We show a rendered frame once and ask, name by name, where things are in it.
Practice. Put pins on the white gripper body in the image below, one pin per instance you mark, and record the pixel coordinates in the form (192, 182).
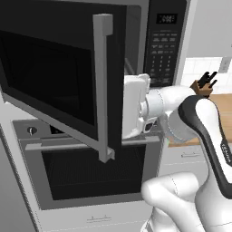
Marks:
(132, 105)

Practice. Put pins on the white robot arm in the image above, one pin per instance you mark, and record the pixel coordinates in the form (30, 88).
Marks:
(208, 193)

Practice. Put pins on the black microwave oven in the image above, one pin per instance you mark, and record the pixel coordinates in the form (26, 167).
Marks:
(164, 45)

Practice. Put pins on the black glass oven door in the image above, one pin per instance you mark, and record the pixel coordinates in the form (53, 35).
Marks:
(90, 178)

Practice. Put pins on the black microwave door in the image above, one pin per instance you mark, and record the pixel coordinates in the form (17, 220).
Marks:
(51, 69)

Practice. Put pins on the pale drawer front under worktop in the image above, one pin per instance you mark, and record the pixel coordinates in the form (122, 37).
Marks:
(184, 161)

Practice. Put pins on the steel built-in oven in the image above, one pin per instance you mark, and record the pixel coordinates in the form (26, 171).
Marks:
(90, 175)

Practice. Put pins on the dark oven knob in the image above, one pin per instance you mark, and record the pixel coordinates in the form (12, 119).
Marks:
(31, 130)

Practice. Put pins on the grey drawer front below oven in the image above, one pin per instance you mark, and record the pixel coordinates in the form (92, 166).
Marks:
(75, 219)

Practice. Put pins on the grey wall socket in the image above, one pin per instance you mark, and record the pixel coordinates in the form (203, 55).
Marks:
(225, 64)

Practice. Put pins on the grey wall cupboard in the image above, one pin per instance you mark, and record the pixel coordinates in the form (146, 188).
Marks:
(211, 27)

